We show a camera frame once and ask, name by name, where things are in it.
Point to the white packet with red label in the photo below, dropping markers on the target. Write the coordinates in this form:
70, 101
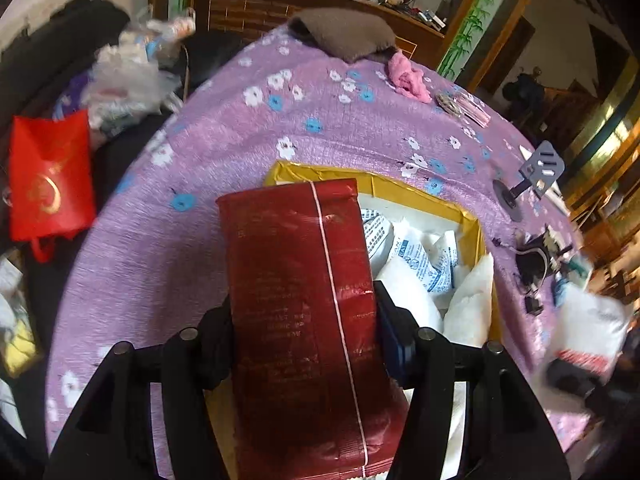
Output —
590, 320

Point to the dark metal phone stand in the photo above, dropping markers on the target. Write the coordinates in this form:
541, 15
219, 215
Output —
542, 165

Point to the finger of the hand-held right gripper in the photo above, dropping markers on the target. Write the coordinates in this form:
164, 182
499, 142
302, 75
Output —
572, 380

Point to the dark red snack packet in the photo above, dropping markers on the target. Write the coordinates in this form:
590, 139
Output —
300, 310

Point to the brown woven cushion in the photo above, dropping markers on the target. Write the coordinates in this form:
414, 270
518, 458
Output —
345, 32

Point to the wooden counter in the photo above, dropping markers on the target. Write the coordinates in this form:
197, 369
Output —
240, 10

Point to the yellow cardboard box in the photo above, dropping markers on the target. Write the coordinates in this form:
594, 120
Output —
320, 175

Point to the wooden stair railing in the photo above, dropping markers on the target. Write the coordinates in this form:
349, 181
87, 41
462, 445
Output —
565, 105

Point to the red gift bag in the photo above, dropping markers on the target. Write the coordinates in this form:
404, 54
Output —
50, 185

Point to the dark jacket on post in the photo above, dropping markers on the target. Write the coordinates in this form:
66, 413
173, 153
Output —
525, 92

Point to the bamboo painted panel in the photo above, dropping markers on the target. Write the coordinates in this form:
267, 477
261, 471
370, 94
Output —
475, 20

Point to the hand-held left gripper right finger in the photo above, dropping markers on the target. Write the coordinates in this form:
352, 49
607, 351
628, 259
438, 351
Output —
395, 350

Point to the black sofa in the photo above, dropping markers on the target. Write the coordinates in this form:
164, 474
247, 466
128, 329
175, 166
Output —
75, 25

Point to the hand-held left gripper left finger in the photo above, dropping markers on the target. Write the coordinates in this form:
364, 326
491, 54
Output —
215, 345

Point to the white blue print sachet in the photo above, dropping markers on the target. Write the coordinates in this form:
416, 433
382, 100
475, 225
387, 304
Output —
420, 260
377, 232

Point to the pink cloth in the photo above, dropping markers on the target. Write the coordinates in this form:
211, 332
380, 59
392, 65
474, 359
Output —
407, 77

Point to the pile of clear plastic bags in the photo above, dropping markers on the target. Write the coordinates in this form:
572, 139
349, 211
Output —
125, 80

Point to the purple floral tablecloth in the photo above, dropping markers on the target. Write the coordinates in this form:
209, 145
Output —
225, 110

